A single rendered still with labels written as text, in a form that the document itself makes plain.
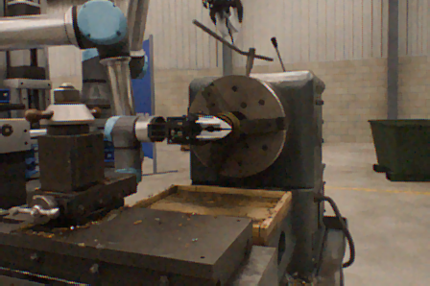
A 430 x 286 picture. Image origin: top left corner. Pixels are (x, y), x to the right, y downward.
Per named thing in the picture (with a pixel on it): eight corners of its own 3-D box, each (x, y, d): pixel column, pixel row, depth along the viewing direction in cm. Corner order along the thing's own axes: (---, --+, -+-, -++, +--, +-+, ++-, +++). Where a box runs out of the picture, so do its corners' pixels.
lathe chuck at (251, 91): (191, 159, 122) (206, 69, 118) (280, 183, 111) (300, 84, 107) (179, 163, 113) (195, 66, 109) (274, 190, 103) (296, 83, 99)
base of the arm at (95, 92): (70, 104, 145) (69, 80, 144) (99, 104, 158) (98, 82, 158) (96, 103, 138) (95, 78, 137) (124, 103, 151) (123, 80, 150)
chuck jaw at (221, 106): (225, 121, 110) (205, 90, 112) (237, 112, 109) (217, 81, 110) (212, 123, 100) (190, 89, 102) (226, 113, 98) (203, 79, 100)
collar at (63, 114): (67, 122, 60) (66, 105, 60) (106, 122, 57) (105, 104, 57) (27, 125, 53) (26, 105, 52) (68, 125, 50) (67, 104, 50)
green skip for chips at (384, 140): (368, 168, 615) (368, 119, 611) (425, 168, 601) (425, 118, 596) (393, 185, 483) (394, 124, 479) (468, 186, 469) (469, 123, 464)
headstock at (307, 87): (233, 157, 186) (231, 83, 184) (326, 161, 169) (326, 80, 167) (182, 180, 131) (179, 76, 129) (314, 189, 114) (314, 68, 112)
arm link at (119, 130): (120, 143, 106) (119, 115, 106) (151, 144, 102) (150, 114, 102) (102, 146, 99) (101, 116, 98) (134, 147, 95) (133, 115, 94)
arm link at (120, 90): (92, 22, 114) (117, 169, 118) (85, 13, 104) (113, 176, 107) (128, 18, 116) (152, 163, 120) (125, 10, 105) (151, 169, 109)
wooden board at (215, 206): (175, 196, 109) (175, 183, 109) (292, 205, 96) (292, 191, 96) (113, 228, 81) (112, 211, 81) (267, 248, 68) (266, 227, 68)
